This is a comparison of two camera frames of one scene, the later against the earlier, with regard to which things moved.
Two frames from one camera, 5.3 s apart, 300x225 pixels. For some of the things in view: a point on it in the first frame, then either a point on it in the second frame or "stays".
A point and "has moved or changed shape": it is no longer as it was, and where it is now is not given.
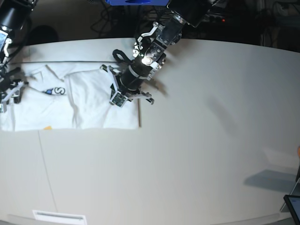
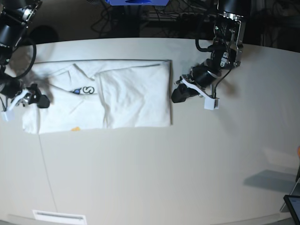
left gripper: [8, 84] to [33, 95]
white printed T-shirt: [61, 95] has moved or changed shape
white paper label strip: [59, 217] stays
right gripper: [133, 76] to [205, 74]
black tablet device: [293, 202] stays
